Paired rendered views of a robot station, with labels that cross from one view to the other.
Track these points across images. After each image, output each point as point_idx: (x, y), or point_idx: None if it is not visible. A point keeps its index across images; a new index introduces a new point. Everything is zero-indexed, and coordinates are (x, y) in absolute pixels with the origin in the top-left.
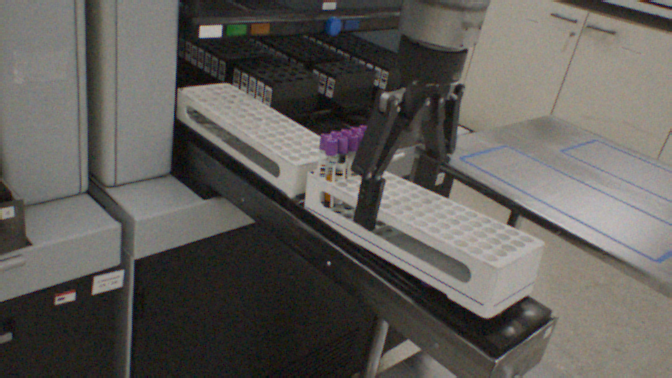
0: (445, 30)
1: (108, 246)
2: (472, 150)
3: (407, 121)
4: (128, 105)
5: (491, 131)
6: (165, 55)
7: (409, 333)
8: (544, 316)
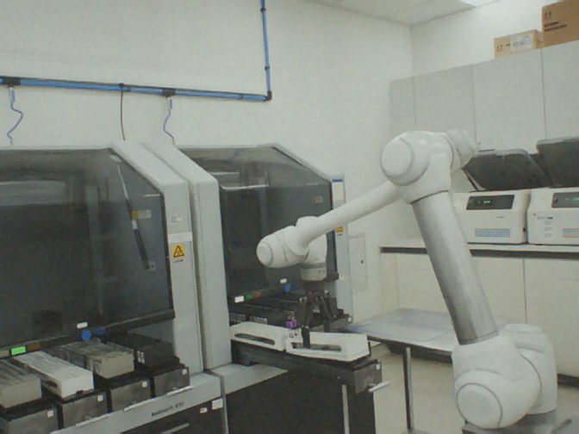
0: (313, 275)
1: (215, 387)
2: (359, 325)
3: (311, 306)
4: (214, 333)
5: (370, 318)
6: (224, 312)
7: (330, 378)
8: (374, 360)
